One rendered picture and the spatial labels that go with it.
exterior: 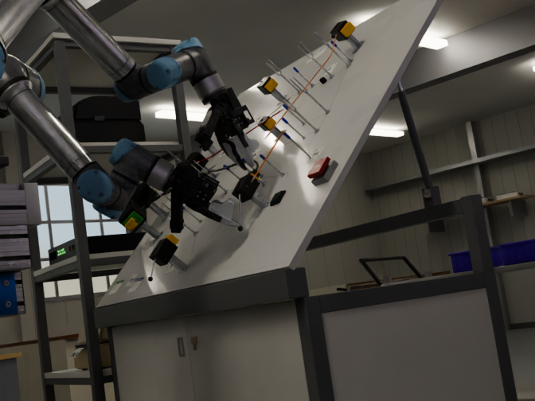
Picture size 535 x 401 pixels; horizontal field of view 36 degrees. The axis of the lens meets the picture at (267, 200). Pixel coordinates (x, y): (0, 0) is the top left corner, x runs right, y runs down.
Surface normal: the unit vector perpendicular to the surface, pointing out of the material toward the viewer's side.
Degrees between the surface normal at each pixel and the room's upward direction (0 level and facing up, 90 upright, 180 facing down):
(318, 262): 90
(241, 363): 90
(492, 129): 90
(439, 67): 90
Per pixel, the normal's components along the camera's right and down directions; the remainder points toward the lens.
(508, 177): -0.70, 0.00
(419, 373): 0.53, -0.18
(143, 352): -0.84, 0.05
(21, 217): 0.70, -0.19
